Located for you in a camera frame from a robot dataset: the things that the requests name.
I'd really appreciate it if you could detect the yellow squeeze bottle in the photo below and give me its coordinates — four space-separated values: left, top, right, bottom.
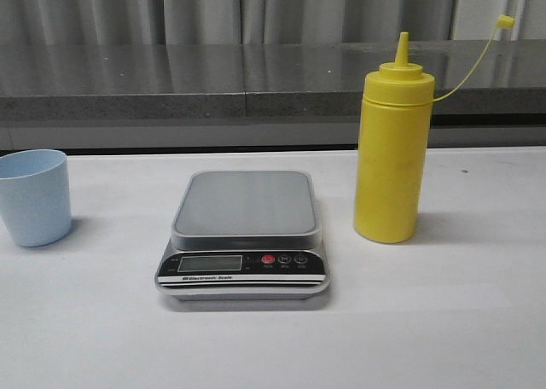
353 15 516 245

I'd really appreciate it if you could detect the light blue plastic cup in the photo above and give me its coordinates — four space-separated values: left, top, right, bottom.
1 149 72 247

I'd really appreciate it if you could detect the silver digital kitchen scale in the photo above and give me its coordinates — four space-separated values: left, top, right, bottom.
154 171 330 300

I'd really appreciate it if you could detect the grey stone counter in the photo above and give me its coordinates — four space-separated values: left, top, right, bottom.
1 40 545 154

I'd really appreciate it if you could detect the grey curtain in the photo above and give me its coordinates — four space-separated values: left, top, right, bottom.
1 0 545 45

